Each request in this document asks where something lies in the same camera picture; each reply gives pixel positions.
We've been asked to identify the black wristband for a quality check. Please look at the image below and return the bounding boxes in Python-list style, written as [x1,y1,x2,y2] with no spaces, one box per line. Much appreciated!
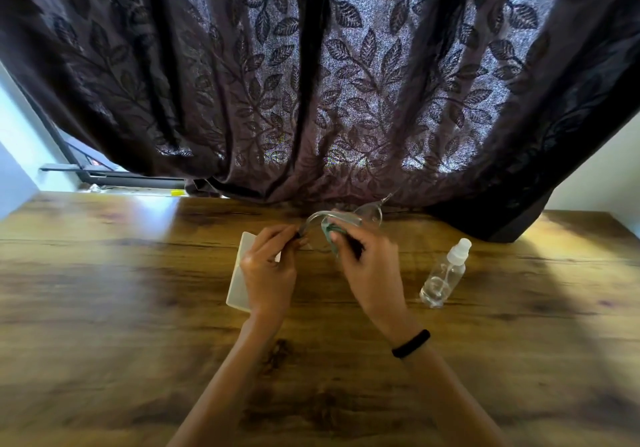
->
[391,329,431,360]

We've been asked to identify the black window frame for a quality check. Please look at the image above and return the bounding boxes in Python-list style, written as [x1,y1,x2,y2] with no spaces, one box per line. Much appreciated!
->
[15,79,187,190]

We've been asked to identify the white glasses case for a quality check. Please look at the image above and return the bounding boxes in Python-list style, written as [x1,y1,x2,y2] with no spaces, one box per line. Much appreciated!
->
[226,232,282,313]

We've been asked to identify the green cleaning cloth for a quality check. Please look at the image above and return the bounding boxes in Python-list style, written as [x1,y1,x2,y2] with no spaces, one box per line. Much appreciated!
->
[320,216,351,257]

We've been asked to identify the person's left forearm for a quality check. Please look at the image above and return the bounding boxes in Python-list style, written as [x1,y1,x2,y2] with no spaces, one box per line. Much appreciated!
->
[167,312,283,447]

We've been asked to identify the clear spray bottle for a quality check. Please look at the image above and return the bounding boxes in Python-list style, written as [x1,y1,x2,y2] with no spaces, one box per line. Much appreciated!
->
[419,238,472,309]

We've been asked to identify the dark leaf-patterned curtain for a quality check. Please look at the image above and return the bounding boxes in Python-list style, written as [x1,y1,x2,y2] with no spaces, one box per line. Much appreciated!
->
[0,0,640,243]

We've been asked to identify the clear-framed eyeglasses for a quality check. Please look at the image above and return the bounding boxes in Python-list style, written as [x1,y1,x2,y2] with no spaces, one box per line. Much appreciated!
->
[299,193,393,253]

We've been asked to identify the person's right hand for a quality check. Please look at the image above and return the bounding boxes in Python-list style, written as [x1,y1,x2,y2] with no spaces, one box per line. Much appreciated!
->
[330,217,418,345]

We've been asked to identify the person's left hand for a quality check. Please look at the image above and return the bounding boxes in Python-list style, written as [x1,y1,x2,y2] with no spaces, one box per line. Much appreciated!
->
[240,224,307,318]

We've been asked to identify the person's right forearm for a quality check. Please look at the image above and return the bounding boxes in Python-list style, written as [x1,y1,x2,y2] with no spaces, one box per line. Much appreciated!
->
[395,332,508,447]

